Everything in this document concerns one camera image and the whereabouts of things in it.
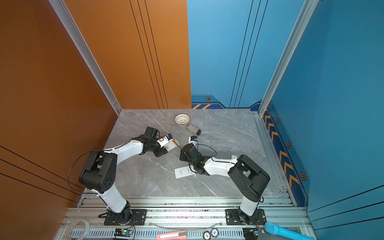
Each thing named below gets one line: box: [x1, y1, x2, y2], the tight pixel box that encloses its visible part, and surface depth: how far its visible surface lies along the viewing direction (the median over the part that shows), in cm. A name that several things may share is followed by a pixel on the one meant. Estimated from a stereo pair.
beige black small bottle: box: [186, 124, 202, 136], surface depth 107 cm
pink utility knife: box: [156, 230, 187, 240], surface depth 70 cm
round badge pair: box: [202, 227, 220, 240], surface depth 71 cm
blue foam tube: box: [264, 222, 316, 240], surface depth 69 cm
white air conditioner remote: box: [174, 165, 196, 179], surface depth 89 cm
